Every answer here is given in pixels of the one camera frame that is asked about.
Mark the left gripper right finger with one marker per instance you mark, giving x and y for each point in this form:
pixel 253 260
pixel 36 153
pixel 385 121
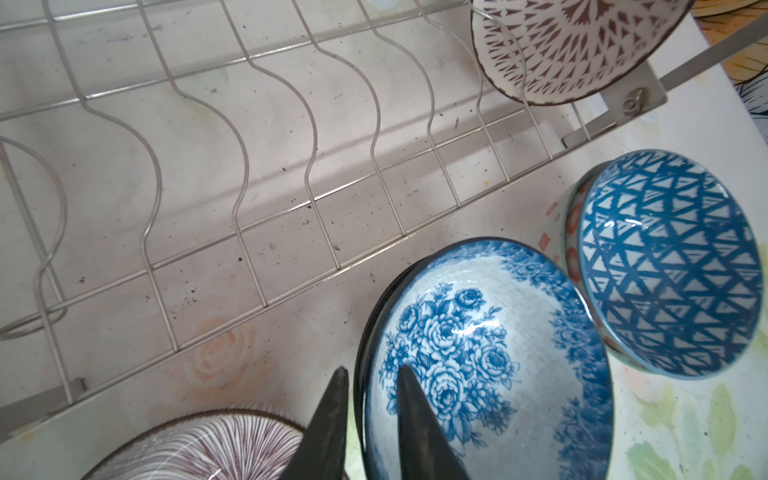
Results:
pixel 423 448

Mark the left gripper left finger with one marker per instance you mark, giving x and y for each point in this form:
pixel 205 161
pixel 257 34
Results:
pixel 321 453

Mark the blue floral porcelain bowl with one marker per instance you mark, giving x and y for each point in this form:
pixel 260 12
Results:
pixel 509 358

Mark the white maroon triangle bowl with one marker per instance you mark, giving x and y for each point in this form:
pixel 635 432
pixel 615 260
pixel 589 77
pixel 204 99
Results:
pixel 552 52

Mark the steel two-tier dish rack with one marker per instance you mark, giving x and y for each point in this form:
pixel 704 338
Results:
pixel 174 169

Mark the purple striped bowl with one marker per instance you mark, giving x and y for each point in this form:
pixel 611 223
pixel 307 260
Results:
pixel 218 444

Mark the dark grey petal bowl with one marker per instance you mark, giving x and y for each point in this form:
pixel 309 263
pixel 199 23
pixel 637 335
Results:
pixel 363 358

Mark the blue triangle pattern bowl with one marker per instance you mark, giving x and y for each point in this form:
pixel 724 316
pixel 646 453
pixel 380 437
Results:
pixel 667 262

